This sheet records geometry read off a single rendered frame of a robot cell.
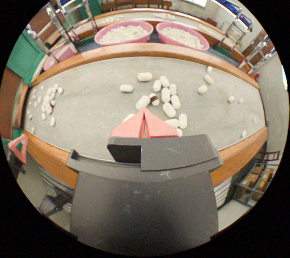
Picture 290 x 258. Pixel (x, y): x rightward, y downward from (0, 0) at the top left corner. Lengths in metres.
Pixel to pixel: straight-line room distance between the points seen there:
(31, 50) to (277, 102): 5.28
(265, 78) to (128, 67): 4.52
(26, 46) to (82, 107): 0.82
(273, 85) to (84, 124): 4.62
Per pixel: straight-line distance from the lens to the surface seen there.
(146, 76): 0.22
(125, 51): 0.29
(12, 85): 0.86
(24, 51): 0.94
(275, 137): 4.64
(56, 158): 0.34
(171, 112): 0.19
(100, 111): 0.23
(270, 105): 4.47
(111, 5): 2.89
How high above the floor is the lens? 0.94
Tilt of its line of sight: 77 degrees down
